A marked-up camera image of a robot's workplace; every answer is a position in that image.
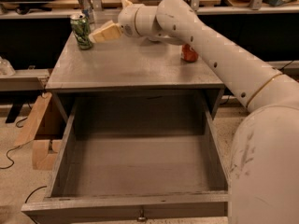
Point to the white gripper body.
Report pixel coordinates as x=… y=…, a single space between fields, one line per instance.
x=127 y=20

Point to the green soda can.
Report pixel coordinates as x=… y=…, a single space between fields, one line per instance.
x=81 y=30

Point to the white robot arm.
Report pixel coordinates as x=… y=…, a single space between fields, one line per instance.
x=264 y=168

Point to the silver blue energy drink can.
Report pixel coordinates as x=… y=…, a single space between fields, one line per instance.
x=86 y=7

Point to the grey cabinet with top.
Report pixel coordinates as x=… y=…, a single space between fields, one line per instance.
x=127 y=64

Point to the red cola can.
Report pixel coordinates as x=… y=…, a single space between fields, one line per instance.
x=188 y=54

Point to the open grey top drawer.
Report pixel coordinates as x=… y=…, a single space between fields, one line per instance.
x=121 y=156

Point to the brass drawer knob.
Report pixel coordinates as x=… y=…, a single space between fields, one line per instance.
x=141 y=217

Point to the clear plastic bag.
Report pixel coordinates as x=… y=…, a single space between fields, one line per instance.
x=6 y=69

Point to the wooden plank assembly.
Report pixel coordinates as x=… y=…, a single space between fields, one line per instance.
x=44 y=129

